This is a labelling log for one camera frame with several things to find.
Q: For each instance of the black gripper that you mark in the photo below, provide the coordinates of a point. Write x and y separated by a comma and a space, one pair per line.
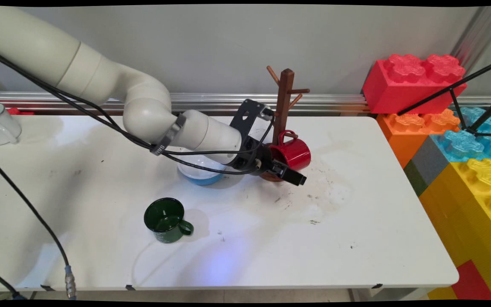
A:
257, 149

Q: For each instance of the red speckled enamel mug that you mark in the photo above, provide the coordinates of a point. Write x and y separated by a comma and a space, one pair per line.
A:
294, 153

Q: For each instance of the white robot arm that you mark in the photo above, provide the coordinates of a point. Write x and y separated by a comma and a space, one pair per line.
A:
28, 42

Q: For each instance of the brown wooden mug tree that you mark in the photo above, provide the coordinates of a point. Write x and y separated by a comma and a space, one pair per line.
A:
285, 94

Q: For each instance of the blue and white bowl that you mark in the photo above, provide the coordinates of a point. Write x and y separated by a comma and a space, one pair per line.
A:
198, 175

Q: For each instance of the orange big toy brick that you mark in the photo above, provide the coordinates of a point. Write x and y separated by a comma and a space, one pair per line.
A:
403, 136

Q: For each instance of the green big toy brick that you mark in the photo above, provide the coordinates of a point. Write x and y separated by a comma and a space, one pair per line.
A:
415, 179

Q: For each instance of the dark green enamel mug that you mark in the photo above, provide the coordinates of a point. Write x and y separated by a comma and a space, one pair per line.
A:
164, 219

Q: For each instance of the red big toy brick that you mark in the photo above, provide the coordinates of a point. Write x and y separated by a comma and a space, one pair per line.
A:
399, 89

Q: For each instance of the grey big toy brick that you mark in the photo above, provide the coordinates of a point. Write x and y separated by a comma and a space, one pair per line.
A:
428, 162

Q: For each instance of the light blue big toy brick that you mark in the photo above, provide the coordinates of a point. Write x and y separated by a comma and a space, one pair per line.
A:
463, 143

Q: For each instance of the yellow big toy brick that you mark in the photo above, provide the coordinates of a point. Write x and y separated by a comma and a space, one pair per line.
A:
463, 213

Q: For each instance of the black tripod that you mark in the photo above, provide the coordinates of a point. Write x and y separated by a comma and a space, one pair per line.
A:
452, 88

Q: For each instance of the flat red toy brick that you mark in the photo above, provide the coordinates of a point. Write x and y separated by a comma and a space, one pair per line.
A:
471, 281

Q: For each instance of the small red object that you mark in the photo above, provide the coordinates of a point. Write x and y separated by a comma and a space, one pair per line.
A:
15, 111

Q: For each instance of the white mug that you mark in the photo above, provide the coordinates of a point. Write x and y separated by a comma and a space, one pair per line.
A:
0, 125

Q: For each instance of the small silver wrist camera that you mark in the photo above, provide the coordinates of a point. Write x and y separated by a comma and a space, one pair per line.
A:
267, 113

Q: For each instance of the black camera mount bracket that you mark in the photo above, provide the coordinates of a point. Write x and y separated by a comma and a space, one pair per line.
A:
245, 117

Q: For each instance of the aluminium rail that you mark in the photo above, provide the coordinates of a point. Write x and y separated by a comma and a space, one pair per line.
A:
211, 102

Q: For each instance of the aluminium upright post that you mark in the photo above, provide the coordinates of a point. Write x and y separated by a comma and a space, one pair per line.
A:
480, 34

